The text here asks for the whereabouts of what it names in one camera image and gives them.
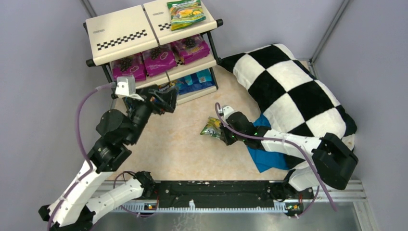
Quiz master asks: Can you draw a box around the green Fox's candy bag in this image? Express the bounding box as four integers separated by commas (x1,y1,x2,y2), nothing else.
200,116,221,139

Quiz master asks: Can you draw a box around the purple grape candy bag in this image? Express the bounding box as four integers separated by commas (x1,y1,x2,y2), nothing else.
141,44,177,77
111,53,147,82
171,34,210,64

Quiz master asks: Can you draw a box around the green yellow candy bag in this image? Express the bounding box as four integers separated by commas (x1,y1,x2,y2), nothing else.
166,0,206,31

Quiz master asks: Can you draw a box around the blue Skittles candy bag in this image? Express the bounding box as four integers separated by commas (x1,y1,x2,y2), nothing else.
158,81,179,95

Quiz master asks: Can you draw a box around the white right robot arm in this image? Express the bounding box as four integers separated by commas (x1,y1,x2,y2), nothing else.
217,107,358,191

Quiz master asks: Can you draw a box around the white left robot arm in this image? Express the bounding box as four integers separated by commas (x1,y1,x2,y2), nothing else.
38,85,178,231

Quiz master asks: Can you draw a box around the blue candy bag on shelf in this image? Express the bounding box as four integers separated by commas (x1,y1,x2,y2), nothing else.
174,69,215,95

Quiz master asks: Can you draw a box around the cream three-tier shelf rack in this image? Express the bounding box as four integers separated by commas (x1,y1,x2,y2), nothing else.
83,0,223,104

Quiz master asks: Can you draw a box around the blue cloth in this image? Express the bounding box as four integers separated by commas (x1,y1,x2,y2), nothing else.
247,113,290,174

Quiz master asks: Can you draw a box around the black white checkered pillow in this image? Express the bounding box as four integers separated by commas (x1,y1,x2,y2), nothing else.
220,43,357,150

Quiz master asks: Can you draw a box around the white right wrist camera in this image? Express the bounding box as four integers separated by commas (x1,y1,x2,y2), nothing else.
221,105,235,120

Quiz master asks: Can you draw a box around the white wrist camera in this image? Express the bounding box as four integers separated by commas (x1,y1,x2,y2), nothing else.
221,105,235,120
115,77,144,101

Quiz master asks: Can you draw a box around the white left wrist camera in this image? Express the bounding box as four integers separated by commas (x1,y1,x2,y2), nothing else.
115,77,144,101

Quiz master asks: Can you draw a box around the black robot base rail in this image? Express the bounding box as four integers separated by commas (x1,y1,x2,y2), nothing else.
140,180,314,208

